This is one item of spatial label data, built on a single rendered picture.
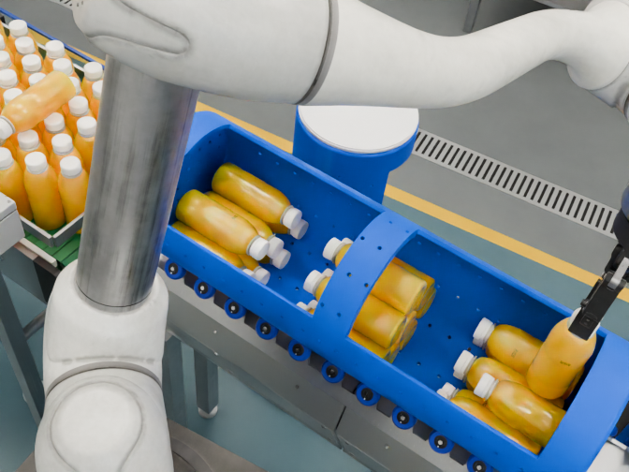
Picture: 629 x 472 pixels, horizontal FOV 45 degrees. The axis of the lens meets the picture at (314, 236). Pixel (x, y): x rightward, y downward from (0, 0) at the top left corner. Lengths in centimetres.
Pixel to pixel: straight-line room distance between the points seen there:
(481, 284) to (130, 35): 96
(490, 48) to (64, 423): 62
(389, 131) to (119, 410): 100
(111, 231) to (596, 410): 72
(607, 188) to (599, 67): 246
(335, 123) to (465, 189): 148
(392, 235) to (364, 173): 48
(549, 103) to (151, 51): 320
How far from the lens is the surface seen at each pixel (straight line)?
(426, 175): 315
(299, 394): 149
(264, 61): 58
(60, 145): 161
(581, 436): 119
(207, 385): 223
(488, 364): 133
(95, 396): 95
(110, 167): 86
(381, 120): 175
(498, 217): 308
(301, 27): 59
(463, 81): 69
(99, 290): 99
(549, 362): 121
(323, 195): 148
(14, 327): 186
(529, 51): 80
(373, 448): 147
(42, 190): 161
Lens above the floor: 217
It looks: 50 degrees down
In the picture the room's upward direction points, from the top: 8 degrees clockwise
